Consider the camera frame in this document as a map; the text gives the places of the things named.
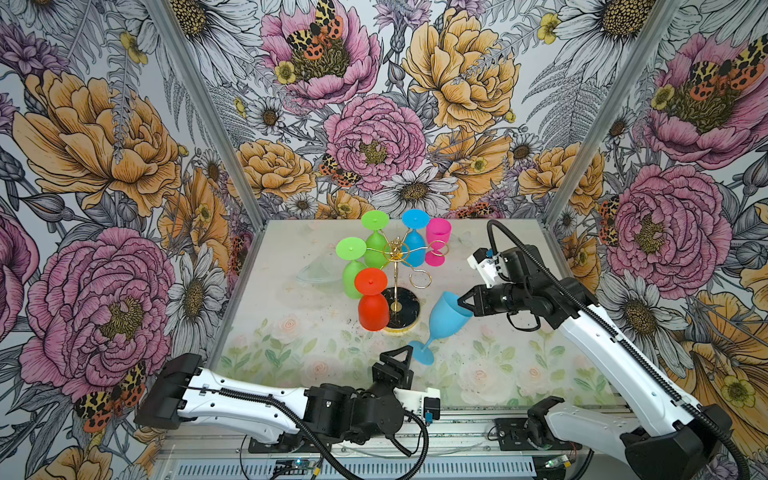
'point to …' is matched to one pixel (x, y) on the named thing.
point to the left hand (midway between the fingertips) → (401, 357)
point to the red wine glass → (373, 307)
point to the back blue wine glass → (414, 218)
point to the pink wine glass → (438, 231)
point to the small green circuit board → (301, 463)
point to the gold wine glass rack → (396, 250)
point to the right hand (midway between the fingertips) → (463, 311)
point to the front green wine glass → (351, 249)
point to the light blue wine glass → (448, 318)
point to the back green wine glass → (376, 244)
